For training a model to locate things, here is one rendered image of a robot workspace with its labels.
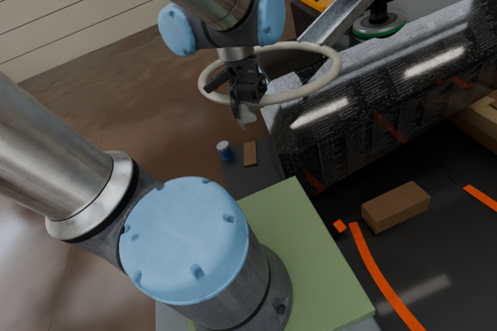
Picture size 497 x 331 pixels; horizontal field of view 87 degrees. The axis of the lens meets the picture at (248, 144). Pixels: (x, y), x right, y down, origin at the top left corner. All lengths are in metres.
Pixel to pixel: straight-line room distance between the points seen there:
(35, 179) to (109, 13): 7.11
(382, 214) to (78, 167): 1.32
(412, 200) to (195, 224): 1.32
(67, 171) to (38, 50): 7.69
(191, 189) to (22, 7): 7.59
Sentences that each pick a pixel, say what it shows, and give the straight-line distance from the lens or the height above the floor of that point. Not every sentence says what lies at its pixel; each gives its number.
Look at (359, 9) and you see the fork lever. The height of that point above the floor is 1.00.
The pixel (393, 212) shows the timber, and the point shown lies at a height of 0.13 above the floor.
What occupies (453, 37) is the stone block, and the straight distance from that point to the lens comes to 1.51.
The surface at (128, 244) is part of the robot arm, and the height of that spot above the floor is 1.15.
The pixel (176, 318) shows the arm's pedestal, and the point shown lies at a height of 0.85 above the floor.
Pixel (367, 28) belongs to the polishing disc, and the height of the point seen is 0.85.
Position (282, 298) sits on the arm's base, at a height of 0.92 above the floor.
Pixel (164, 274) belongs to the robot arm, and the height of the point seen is 1.15.
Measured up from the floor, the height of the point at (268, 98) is 1.01.
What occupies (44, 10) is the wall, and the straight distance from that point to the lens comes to 7.73.
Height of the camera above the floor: 1.39
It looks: 40 degrees down
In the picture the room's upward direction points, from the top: 23 degrees counter-clockwise
